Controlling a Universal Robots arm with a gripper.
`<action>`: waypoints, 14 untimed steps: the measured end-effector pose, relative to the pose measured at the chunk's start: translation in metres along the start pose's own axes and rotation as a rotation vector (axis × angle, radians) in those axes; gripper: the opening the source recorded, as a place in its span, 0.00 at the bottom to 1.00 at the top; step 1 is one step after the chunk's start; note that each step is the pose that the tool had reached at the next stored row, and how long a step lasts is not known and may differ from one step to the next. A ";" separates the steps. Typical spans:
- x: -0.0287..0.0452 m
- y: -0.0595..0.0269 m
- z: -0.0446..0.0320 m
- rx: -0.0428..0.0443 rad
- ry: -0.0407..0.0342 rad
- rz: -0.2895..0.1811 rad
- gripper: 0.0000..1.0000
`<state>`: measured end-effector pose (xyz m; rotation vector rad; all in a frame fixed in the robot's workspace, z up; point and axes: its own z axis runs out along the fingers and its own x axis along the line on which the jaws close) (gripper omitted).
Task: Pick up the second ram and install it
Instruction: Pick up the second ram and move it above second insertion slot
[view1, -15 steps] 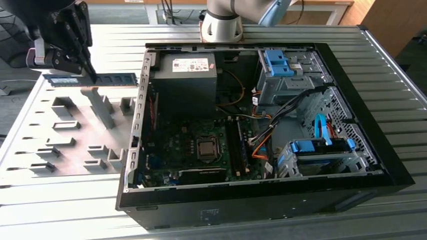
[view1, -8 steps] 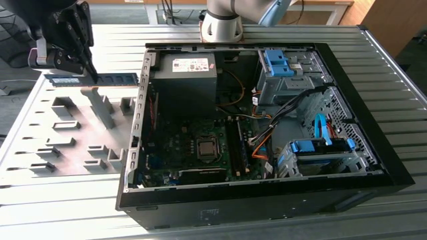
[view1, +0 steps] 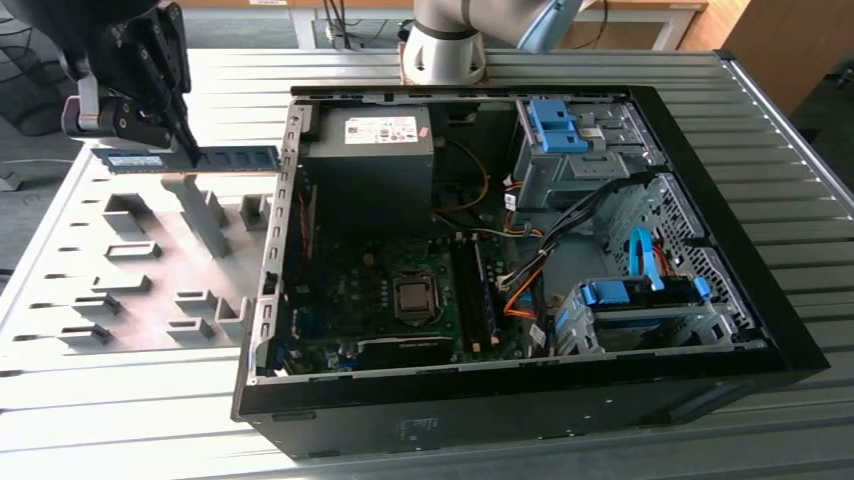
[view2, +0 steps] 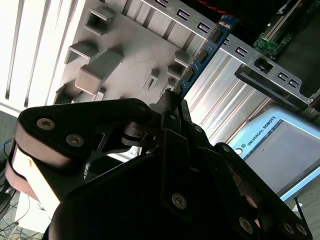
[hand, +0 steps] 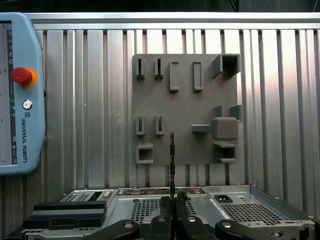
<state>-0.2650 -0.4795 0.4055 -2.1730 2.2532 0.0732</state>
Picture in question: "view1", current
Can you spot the black CPU socket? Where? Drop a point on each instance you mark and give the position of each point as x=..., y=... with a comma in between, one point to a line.
x=414, y=277

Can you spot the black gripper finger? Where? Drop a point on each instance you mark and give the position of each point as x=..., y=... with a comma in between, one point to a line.
x=173, y=50
x=143, y=127

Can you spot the wooden cabinet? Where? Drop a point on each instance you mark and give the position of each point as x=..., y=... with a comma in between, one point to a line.
x=788, y=45

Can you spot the grey power supply unit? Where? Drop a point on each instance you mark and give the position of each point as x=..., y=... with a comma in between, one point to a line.
x=334, y=135

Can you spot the blue plastic drive latch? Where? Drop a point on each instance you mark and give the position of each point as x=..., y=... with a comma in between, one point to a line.
x=568, y=142
x=550, y=115

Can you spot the blue RAM stick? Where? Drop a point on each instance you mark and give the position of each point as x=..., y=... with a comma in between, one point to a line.
x=241, y=159

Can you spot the silver disk bay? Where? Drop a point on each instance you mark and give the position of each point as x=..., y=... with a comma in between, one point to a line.
x=668, y=325

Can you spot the black graphics card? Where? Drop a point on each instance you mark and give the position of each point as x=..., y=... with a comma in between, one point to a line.
x=407, y=350

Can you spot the grey parts rack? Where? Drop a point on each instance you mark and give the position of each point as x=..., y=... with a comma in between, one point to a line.
x=194, y=280

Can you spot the black PC case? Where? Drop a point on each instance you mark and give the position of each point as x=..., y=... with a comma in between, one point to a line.
x=534, y=415

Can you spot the green motherboard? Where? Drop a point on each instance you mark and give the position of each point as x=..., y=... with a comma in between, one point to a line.
x=347, y=295

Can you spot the black RAM slot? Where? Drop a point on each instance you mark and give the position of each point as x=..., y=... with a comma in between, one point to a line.
x=465, y=300

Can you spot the silver optical drive cage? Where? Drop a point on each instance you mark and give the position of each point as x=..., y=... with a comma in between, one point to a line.
x=588, y=170

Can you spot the silver CPU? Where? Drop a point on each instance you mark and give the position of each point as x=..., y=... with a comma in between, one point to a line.
x=414, y=296

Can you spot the wooden desk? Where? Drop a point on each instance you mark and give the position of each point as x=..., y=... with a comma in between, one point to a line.
x=641, y=35

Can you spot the hard disk in blue carrier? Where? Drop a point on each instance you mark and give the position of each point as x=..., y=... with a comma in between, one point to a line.
x=604, y=292

